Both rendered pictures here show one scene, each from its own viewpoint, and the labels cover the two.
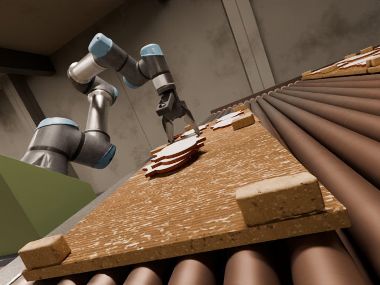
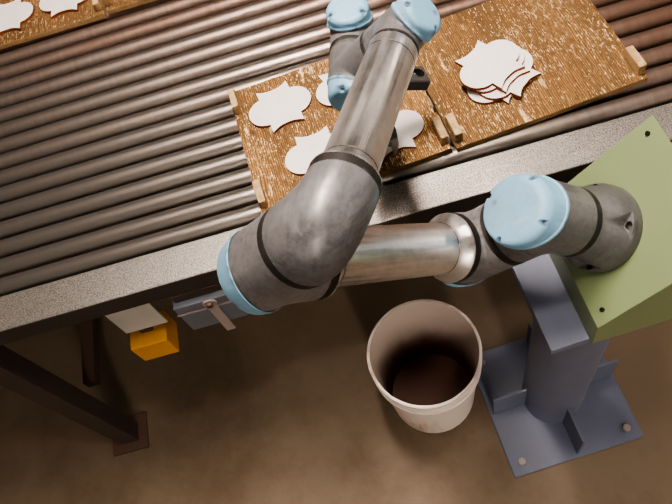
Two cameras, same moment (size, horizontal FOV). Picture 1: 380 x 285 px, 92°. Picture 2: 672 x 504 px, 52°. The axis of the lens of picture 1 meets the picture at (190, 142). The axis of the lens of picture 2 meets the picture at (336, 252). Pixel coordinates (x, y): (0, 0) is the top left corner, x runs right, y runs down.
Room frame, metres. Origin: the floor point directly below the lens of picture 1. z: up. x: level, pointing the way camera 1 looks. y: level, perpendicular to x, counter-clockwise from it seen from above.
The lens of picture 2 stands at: (1.10, 0.82, 2.09)
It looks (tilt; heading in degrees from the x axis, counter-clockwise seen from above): 60 degrees down; 255
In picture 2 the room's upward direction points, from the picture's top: 22 degrees counter-clockwise
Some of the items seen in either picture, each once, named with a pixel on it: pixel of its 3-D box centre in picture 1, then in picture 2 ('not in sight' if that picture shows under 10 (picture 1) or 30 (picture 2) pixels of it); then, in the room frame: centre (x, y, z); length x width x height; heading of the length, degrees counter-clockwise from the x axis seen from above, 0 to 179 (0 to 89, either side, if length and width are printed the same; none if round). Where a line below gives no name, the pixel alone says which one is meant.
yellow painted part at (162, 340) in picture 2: not in sight; (140, 323); (1.35, -0.07, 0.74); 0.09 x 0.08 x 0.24; 158
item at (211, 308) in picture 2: not in sight; (210, 296); (1.19, -0.01, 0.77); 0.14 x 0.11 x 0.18; 158
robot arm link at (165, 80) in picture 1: (163, 83); not in sight; (0.71, 0.01, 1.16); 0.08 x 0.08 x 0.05
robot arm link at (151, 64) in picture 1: (154, 63); (352, 31); (0.71, 0.01, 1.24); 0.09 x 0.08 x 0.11; 53
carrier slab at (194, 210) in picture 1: (187, 170); (515, 56); (0.36, 0.03, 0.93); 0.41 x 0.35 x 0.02; 163
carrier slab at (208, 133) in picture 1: (210, 129); (334, 121); (0.75, -0.10, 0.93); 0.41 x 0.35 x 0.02; 162
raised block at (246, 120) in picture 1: (242, 122); not in sight; (0.51, -0.16, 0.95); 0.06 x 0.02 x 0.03; 73
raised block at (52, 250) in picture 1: (44, 251); (634, 60); (0.21, 0.21, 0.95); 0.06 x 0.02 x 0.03; 73
